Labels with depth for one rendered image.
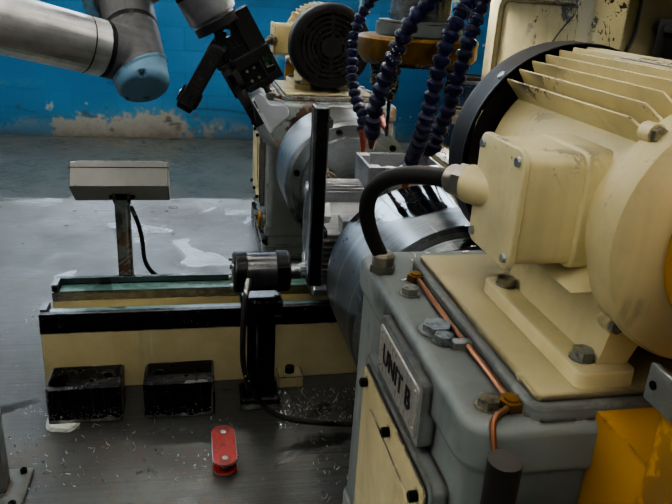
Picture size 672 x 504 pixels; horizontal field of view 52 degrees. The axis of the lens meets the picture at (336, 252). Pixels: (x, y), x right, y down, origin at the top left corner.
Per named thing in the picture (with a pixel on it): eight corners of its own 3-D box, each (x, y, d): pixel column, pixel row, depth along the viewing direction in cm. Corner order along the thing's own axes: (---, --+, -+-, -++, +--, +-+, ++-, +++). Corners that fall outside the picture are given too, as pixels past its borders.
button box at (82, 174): (170, 200, 129) (170, 174, 131) (168, 186, 123) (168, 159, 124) (74, 201, 126) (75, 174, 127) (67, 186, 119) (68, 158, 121)
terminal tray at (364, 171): (421, 194, 118) (425, 152, 115) (440, 213, 108) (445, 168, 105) (352, 193, 116) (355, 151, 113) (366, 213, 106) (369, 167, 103)
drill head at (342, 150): (368, 199, 168) (376, 96, 159) (412, 253, 135) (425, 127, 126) (266, 199, 163) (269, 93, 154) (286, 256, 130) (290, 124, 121)
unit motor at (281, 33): (337, 161, 191) (346, 0, 176) (364, 195, 161) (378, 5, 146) (244, 160, 186) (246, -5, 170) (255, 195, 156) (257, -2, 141)
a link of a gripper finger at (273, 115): (303, 136, 108) (275, 84, 104) (270, 155, 108) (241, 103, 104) (300, 132, 110) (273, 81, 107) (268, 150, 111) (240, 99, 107)
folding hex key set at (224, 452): (238, 476, 89) (238, 464, 88) (213, 478, 88) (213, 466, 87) (234, 435, 96) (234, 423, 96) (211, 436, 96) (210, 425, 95)
